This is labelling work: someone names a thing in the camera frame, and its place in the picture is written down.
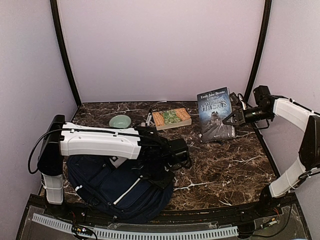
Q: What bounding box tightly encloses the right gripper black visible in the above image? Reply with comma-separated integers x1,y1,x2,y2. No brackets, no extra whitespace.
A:
223,105,273,127

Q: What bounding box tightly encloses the dark blue hardcover book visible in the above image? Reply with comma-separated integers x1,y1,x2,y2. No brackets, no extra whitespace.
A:
197,87,236,142

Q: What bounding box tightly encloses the orange green Treehouse paperback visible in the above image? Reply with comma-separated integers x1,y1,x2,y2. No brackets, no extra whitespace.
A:
152,108,192,131

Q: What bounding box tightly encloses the navy blue student backpack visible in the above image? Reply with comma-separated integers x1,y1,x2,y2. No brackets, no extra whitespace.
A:
66,155,174,224

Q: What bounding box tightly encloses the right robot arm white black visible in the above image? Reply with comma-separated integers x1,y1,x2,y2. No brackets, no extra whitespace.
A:
223,91,320,217

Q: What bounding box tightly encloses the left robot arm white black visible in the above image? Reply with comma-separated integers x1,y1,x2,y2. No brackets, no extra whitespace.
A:
29,114,192,218

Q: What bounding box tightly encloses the black capped marker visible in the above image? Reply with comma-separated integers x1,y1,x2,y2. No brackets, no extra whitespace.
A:
145,109,152,126

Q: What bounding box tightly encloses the pale green bowl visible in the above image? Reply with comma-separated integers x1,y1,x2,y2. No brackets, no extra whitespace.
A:
108,114,132,129

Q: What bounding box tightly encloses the small circuit board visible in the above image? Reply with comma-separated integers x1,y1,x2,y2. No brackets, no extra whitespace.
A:
71,224,93,237

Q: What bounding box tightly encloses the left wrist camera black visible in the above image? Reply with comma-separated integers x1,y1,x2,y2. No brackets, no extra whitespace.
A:
168,138,189,166

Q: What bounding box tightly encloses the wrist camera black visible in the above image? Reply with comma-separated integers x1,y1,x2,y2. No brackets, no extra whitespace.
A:
253,85,271,105
168,138,189,166

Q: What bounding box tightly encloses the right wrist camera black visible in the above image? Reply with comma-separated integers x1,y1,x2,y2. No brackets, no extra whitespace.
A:
253,85,271,105

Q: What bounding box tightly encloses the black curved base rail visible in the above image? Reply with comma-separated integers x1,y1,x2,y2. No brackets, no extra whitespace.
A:
19,194,301,234

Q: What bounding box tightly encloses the grey slotted cable duct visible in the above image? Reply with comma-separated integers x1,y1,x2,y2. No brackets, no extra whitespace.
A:
31,213,239,240

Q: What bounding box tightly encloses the right black frame post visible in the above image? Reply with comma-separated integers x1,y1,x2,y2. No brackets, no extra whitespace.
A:
244,0,272,102

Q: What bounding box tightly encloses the black frame post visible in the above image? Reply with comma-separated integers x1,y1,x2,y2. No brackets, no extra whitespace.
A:
49,0,82,107
244,0,272,102

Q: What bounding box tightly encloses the left black frame post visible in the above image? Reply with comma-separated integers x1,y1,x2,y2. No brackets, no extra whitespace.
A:
49,0,82,107

